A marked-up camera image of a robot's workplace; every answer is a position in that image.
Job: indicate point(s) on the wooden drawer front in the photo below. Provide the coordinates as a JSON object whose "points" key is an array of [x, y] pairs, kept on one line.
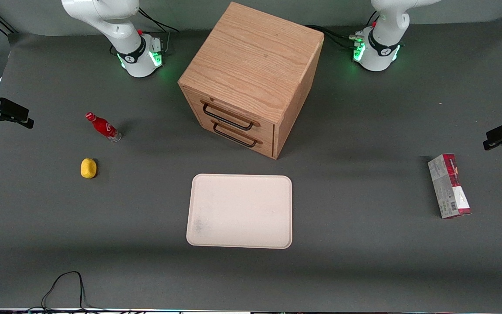
{"points": [[238, 114], [259, 147]]}

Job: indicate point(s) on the oak wooden drawer cabinet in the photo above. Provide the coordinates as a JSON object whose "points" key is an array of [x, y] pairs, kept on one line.
{"points": [[251, 56]]}

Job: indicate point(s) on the grey and red carton box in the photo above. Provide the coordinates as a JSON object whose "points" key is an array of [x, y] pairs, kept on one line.
{"points": [[449, 187]]}

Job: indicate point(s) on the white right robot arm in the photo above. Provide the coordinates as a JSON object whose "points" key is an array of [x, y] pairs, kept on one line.
{"points": [[129, 48]]}

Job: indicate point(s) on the cream plastic tray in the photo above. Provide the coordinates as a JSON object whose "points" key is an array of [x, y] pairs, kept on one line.
{"points": [[242, 213]]}

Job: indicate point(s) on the yellow lemon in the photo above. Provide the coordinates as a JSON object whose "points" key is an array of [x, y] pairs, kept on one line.
{"points": [[88, 168]]}

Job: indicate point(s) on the red coke bottle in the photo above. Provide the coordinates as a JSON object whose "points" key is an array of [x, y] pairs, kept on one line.
{"points": [[103, 126]]}

